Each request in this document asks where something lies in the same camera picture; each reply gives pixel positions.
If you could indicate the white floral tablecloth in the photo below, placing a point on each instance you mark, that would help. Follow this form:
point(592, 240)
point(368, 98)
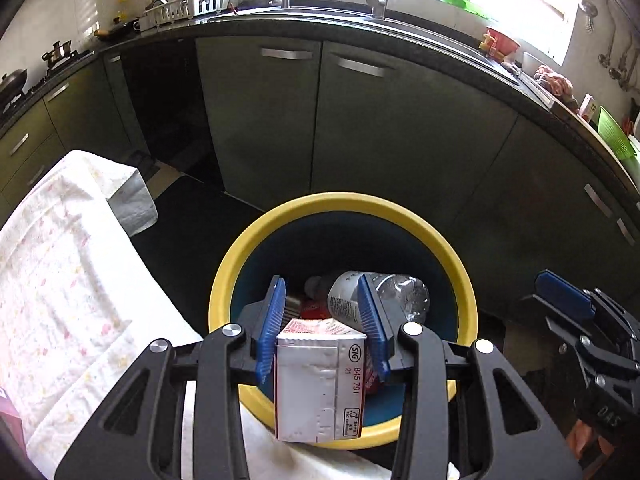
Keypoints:
point(60, 270)

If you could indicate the white dish rack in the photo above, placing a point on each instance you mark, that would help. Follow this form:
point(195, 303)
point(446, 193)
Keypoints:
point(190, 10)

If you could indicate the red and white milk carton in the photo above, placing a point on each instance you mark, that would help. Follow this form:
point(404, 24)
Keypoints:
point(310, 385)

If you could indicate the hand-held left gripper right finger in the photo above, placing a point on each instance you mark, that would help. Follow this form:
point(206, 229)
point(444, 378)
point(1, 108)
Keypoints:
point(372, 330)

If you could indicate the green lower cabinets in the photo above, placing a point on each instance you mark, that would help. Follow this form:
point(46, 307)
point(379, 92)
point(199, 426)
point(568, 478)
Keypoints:
point(400, 135)

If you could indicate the green plastic colander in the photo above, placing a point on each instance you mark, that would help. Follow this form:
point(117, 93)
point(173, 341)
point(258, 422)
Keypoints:
point(617, 132)

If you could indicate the black kitchen countertop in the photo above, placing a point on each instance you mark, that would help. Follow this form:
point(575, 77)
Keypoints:
point(250, 24)

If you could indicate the pink raw meat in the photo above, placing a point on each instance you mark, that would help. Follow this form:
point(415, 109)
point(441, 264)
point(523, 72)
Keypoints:
point(552, 82)

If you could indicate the hanging steel ladles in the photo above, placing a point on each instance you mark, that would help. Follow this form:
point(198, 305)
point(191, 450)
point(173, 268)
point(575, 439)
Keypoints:
point(617, 65)

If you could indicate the black wok with lid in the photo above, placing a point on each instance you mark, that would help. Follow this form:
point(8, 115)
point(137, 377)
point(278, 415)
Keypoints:
point(12, 84)

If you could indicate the green plastic item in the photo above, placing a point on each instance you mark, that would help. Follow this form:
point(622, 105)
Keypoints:
point(457, 0)

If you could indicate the small printed carton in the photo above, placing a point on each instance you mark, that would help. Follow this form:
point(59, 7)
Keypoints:
point(587, 107)

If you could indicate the yellow rimmed trash bin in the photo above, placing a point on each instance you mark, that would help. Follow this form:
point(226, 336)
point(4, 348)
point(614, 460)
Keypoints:
point(345, 205)

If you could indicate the small steel pot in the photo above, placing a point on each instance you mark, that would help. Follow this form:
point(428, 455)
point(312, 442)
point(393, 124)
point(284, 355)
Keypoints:
point(59, 54)

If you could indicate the person's right hand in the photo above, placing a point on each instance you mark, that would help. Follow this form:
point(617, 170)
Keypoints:
point(580, 442)

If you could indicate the red plastic cup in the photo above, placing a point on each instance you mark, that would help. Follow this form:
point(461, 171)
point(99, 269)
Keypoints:
point(502, 42)

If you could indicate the black pan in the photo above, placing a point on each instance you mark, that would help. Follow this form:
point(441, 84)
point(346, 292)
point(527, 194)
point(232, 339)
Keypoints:
point(117, 29)

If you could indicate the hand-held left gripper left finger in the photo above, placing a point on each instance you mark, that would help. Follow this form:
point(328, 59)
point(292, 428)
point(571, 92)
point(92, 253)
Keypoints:
point(270, 330)

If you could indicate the crushed clear plastic bottle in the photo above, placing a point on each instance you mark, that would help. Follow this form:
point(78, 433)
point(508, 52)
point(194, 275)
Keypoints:
point(400, 295)

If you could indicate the hanging steel strainer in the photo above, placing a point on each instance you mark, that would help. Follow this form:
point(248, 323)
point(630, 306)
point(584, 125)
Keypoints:
point(589, 10)

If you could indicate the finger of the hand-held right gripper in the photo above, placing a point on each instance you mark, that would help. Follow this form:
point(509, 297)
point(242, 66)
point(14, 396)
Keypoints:
point(565, 295)
point(555, 325)

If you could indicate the black gas stove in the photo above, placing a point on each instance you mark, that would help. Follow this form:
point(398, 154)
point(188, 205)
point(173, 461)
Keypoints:
point(45, 80)

